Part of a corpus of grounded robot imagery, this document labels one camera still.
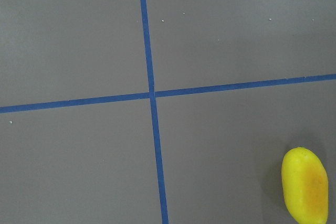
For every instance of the yellow mango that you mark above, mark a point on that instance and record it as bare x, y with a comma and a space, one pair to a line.
305, 186

